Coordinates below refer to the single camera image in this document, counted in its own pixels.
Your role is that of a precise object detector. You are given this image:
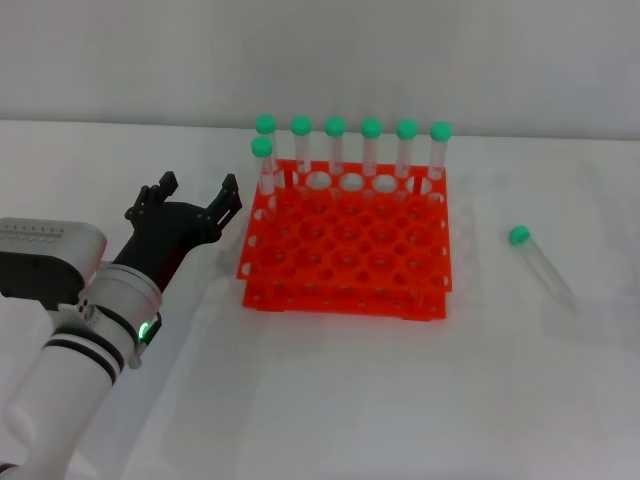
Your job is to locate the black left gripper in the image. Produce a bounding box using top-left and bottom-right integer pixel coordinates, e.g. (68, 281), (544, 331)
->
(112, 170), (245, 293)

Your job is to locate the green-capped clear test tube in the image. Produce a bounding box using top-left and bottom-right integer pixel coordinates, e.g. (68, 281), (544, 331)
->
(255, 113), (281, 176)
(360, 117), (384, 178)
(396, 118), (419, 180)
(430, 121), (454, 182)
(290, 115), (314, 174)
(323, 116), (347, 176)
(251, 135), (278, 197)
(507, 224), (578, 314)

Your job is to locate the orange plastic test tube rack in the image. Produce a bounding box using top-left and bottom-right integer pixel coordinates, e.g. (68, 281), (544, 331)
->
(235, 158), (455, 322)

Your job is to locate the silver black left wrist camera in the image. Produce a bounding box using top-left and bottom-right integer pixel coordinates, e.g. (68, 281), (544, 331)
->
(0, 217), (108, 312)

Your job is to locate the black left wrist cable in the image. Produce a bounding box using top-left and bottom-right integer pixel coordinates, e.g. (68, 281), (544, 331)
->
(130, 312), (165, 371)

